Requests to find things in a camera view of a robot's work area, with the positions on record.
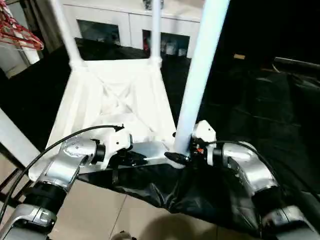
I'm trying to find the black folding frame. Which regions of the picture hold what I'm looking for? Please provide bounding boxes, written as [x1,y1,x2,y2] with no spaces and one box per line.
[0,167,35,201]

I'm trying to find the white glass-door cabinet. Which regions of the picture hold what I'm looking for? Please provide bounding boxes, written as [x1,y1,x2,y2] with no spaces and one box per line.
[62,0,203,58]

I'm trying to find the black left wrist camera cable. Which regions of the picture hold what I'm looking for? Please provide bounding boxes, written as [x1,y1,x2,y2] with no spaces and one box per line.
[0,124,125,221]

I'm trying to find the grey curtain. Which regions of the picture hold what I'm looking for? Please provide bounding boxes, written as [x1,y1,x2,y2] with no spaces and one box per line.
[24,0,66,51]

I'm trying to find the white plastic table leg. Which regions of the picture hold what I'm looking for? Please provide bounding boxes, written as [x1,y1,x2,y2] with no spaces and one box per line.
[149,0,164,66]
[48,0,87,71]
[0,107,42,167]
[174,0,231,157]

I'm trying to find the dark grey bundle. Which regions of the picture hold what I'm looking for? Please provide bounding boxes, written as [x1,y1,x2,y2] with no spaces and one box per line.
[142,0,165,10]

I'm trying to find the white storage box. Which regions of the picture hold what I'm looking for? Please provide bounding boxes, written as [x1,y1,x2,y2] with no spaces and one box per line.
[0,47,41,76]

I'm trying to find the white plastic table top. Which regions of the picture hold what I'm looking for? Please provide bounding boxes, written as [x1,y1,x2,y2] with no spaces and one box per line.
[27,58,191,181]

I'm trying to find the red clothes hangers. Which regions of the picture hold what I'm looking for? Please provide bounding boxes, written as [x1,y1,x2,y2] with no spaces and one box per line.
[0,4,45,51]

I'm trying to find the long black bar device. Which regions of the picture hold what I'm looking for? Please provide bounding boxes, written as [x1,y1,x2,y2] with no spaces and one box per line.
[273,56,320,73]

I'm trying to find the black mat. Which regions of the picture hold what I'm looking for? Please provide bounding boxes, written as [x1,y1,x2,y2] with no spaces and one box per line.
[0,37,320,238]

